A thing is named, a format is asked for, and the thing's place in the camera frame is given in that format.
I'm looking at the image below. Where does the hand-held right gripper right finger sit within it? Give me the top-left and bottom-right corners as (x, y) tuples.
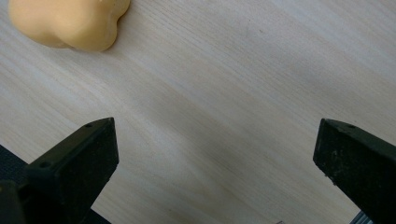
(313, 118), (396, 224)

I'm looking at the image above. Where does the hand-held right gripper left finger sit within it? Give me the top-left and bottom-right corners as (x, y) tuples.
(0, 117), (120, 224)

